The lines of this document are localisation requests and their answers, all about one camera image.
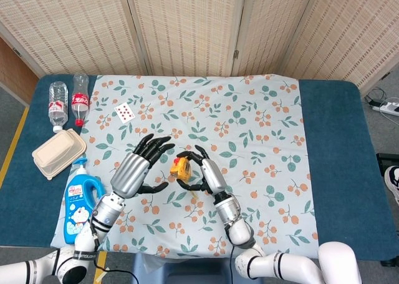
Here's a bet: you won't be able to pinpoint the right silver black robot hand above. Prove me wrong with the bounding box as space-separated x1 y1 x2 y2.
175 144 228 196

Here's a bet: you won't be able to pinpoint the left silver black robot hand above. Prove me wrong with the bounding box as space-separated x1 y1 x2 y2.
110 133 176 199

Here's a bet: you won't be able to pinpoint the yellow tape measure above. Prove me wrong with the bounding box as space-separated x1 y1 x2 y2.
169 156 198 198

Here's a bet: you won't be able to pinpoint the red diamonds playing card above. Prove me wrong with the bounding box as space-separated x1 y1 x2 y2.
113 102 138 124

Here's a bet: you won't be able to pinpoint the floral printed tablecloth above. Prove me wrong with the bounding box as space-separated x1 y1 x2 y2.
50 74 320 260

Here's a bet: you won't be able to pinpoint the blue Doraemon detergent bottle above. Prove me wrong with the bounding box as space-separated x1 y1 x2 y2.
64 158 108 245

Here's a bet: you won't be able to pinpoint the beige lidded food container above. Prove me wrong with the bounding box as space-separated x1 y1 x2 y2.
31 128 87 181

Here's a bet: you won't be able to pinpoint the clear cola bottle red cap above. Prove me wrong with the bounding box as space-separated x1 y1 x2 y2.
71 72 90 127

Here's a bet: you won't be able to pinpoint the clear water bottle white cap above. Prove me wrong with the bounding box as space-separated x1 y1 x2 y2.
48 81 69 134

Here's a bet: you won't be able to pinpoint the blue grey plastic stool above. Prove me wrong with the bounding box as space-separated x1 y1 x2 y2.
130 253 263 284

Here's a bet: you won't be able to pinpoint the blue table mat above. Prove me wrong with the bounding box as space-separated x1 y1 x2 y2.
0 74 399 262

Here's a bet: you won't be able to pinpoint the bamboo folding screen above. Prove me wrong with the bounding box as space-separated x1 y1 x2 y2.
0 0 399 90

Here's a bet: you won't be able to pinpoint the black box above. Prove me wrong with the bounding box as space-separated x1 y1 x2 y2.
375 152 399 188

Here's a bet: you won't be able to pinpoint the black white sneaker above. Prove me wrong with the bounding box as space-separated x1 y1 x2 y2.
383 165 399 206

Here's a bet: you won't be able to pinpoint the white power strip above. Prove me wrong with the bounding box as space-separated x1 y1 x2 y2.
372 100 399 117

